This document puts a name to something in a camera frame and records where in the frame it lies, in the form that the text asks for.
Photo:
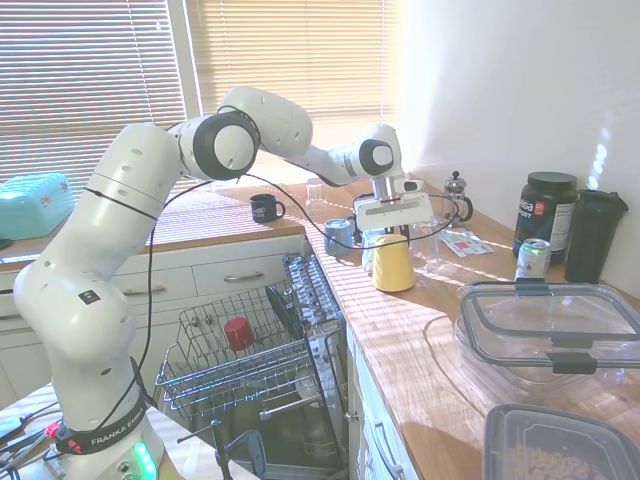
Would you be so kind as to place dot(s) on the teal plastic box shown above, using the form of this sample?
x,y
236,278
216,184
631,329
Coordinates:
x,y
30,205

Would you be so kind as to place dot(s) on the yellow ceramic mug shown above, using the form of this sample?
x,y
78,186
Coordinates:
x,y
392,265

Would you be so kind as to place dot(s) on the white drawer cabinet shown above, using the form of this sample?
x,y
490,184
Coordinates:
x,y
215,260

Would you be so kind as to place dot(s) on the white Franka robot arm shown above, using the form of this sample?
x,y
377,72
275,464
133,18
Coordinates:
x,y
125,170

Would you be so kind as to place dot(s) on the red speckled enamel mug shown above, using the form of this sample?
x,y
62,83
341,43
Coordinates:
x,y
239,334

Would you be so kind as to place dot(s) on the glass french press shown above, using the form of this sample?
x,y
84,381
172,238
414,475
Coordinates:
x,y
457,200

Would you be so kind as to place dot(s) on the grey container with cereal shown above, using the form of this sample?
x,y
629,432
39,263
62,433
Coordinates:
x,y
550,450

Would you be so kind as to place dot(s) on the white and green drink can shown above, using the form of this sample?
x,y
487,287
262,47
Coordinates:
x,y
532,262

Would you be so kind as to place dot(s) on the black mug with white print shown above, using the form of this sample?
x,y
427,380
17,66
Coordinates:
x,y
264,209

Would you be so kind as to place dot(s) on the clear drinking glass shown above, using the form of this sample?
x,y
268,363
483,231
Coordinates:
x,y
367,255
425,235
315,194

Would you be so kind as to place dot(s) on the clear container with grey-rimmed lid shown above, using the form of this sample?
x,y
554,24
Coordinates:
x,y
550,345

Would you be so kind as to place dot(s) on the black shaker bottle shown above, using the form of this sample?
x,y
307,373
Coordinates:
x,y
595,240

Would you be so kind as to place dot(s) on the blue glass plate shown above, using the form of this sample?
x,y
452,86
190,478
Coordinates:
x,y
282,307

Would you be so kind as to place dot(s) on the wide window blind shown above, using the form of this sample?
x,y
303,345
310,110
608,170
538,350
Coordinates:
x,y
90,75

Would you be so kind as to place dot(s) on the stainless steel dishwasher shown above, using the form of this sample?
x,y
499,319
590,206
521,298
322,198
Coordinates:
x,y
300,440

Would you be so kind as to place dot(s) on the white under-counter cabinet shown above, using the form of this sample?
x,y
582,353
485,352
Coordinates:
x,y
370,400

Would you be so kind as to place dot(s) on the blue-grey mug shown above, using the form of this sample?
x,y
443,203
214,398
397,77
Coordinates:
x,y
336,239

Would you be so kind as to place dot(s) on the paper sachets with red print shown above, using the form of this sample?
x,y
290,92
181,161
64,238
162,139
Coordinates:
x,y
465,244

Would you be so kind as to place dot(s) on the black protein powder tub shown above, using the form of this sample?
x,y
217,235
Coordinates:
x,y
545,215

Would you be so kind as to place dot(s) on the clear plastic food container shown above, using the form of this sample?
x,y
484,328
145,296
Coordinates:
x,y
480,365

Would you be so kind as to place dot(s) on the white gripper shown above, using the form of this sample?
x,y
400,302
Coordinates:
x,y
395,211

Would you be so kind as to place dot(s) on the narrow window blind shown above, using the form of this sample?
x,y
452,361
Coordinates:
x,y
300,50

